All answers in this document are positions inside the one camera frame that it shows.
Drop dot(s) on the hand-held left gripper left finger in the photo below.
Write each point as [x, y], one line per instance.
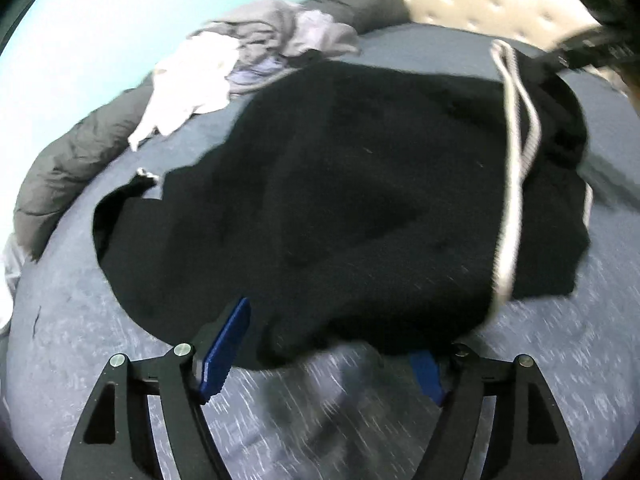
[225, 350]

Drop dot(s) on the lilac garment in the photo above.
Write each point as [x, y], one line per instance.
[325, 32]

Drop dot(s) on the black sweater with white trim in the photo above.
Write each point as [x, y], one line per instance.
[350, 185]

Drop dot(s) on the cream tufted headboard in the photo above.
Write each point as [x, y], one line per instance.
[475, 5]

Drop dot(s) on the blue-grey bed sheet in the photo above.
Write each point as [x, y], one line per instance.
[75, 320]

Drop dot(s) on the dark grey duvet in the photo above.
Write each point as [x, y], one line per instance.
[75, 160]

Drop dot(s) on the white garment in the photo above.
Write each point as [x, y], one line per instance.
[190, 80]

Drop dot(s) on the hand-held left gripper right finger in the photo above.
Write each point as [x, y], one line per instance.
[426, 372]

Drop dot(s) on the grey garment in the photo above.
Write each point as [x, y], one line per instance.
[265, 25]

